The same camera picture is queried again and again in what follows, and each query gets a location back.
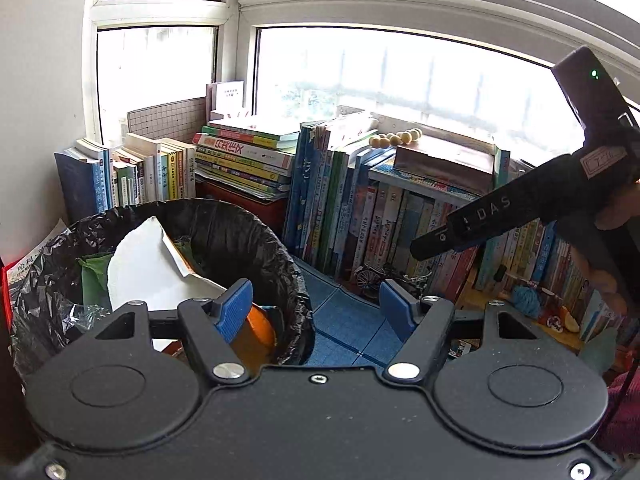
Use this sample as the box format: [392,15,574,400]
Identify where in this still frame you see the row of colourful upright books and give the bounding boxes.
[282,120,481,303]

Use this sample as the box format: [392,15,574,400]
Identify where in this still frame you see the grey green object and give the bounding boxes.
[580,327,618,376]

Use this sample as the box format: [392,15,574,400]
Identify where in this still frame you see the stack of flat books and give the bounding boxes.
[192,119,301,203]

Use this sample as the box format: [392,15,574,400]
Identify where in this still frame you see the thick grey flat book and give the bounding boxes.
[392,142,496,196]

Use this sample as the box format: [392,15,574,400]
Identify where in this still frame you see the string of wooden beads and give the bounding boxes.
[369,128,424,150]

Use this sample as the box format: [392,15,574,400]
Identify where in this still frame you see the small red orange toy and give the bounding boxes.
[545,305,581,334]

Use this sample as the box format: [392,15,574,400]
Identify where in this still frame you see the row of books beside shelf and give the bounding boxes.
[472,147,640,346]

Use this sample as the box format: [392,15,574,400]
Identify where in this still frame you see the yellow wooden shelf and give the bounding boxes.
[457,267,586,356]

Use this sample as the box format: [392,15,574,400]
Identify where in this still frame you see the pink knit clothing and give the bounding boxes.
[597,365,640,461]

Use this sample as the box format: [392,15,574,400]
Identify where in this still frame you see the grey grid board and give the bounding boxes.
[126,96,208,143]

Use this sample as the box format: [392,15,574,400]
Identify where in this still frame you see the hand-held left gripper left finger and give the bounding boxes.
[95,279,254,386]

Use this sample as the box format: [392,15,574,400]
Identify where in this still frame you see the white booklets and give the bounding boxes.
[206,80,253,123]

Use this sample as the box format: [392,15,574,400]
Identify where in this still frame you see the white window frame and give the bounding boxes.
[85,0,640,146]

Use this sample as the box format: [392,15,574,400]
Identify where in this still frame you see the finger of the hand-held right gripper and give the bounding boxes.
[410,155,588,262]

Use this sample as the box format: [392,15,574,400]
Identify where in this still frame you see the black bag lined trash bin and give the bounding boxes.
[10,199,316,391]

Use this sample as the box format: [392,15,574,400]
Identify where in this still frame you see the orange and white paper box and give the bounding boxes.
[106,216,278,368]

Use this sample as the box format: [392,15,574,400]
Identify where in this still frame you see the red printed paper bag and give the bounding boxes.
[0,218,73,321]

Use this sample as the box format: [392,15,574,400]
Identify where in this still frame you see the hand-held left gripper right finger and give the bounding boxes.
[379,280,546,383]

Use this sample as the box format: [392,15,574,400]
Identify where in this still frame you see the thin patterned flat book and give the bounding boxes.
[369,167,493,208]

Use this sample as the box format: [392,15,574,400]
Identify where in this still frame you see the person's right hand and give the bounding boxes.
[572,250,628,317]

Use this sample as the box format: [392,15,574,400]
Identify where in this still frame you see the row of pale upright books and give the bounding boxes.
[54,132,197,223]

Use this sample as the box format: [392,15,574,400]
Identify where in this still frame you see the black model bicycle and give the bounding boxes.
[354,262,433,303]

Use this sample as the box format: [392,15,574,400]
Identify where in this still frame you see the green plastic package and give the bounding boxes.
[75,237,193,311]

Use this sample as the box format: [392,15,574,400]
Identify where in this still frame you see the red plastic crate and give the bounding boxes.
[197,180,288,241]

